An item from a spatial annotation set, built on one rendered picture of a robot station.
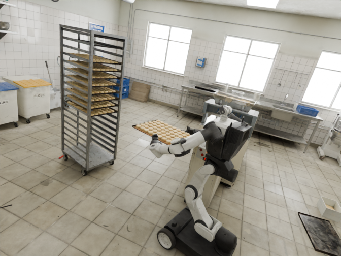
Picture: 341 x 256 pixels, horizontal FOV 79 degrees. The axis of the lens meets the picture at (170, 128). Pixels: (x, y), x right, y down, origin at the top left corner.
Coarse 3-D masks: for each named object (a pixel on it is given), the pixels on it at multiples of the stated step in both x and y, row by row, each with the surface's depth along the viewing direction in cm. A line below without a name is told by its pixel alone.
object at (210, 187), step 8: (200, 144) 239; (192, 160) 245; (200, 160) 240; (192, 168) 247; (192, 176) 250; (216, 176) 237; (208, 184) 244; (216, 184) 260; (184, 192) 262; (208, 192) 246; (184, 200) 269; (208, 200) 250
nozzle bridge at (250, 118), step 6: (204, 102) 291; (210, 102) 295; (204, 108) 294; (210, 108) 299; (216, 108) 295; (204, 114) 307; (216, 114) 292; (228, 114) 290; (234, 114) 286; (240, 114) 283; (246, 114) 271; (252, 114) 272; (258, 114) 292; (204, 120) 311; (246, 120) 281; (252, 120) 270; (252, 126) 272
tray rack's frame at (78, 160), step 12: (60, 24) 243; (60, 36) 248; (108, 36) 229; (120, 36) 241; (60, 48) 253; (60, 60) 259; (60, 72) 264; (60, 84) 270; (84, 144) 329; (72, 156) 292; (84, 156) 298; (96, 156) 303; (108, 156) 309; (84, 168) 275
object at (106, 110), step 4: (72, 104) 275; (76, 104) 280; (80, 108) 266; (84, 108) 270; (104, 108) 282; (108, 108) 285; (92, 112) 261; (96, 112) 266; (100, 112) 265; (104, 112) 268; (108, 112) 273
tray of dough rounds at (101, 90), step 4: (72, 84) 265; (76, 84) 270; (80, 84) 269; (84, 88) 255; (92, 88) 262; (96, 88) 267; (100, 88) 268; (104, 88) 272; (108, 88) 276; (92, 92) 244; (96, 92) 249; (100, 92) 254; (104, 92) 259; (108, 92) 260; (112, 92) 265; (116, 92) 270
